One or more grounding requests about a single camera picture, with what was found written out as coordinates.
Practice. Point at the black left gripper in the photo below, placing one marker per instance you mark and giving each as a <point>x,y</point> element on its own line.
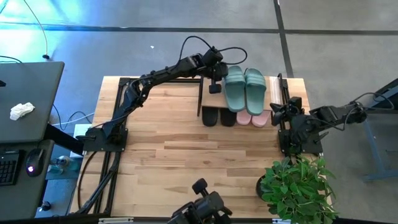
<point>217,67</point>

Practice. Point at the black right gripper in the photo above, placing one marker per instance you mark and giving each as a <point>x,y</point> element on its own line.
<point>293,112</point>

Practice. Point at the pink rubber slide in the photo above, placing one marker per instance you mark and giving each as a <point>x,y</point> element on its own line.
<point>244,118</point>
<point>261,119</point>

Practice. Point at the green rubber slide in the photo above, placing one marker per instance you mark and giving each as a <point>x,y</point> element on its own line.
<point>255,93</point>
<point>235,91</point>

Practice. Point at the black rubber slide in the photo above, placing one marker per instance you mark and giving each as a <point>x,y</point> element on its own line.
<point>228,118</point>
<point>210,117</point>

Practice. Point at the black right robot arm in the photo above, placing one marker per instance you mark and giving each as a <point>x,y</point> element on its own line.
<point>332,113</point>

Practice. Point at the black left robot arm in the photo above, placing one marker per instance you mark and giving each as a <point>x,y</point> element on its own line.
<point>130,96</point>

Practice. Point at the potted green plant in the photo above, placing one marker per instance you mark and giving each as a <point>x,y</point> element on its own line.
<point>295,193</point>

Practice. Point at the white power box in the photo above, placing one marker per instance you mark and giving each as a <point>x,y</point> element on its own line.
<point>81,130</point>

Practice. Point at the black desk support bar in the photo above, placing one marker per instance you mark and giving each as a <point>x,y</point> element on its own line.
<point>62,140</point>

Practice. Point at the teal water bottle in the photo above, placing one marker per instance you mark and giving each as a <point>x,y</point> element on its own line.
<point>63,162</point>

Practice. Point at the dark grey desk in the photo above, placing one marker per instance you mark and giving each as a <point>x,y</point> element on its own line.
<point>18,199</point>
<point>31,87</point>

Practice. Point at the crumpled white tissue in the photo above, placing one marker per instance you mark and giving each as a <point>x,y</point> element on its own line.
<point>21,109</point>

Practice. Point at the black computer mouse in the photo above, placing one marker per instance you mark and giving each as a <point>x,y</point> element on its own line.
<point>35,161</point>

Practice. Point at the black round knob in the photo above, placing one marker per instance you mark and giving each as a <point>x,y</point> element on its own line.
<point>45,206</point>

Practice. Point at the small black desk object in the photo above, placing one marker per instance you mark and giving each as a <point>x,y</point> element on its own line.
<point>2,83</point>

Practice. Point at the black keyboard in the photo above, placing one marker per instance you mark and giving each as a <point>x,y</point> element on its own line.
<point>7,168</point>

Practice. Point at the wooden shelf with black frame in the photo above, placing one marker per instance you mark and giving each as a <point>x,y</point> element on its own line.
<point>214,99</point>

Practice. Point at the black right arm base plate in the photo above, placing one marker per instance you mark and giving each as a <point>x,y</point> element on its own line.
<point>314,146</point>

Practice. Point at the grey metal table frame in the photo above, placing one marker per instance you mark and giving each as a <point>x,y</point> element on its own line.
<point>371,143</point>

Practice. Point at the silver metal bracket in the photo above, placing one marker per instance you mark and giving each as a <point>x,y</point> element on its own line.
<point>115,221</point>
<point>280,221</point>

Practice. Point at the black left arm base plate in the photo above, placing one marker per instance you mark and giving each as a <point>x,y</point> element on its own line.
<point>93,144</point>

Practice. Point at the black aluminium mounting frame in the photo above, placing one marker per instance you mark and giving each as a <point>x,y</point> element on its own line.
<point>109,186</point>

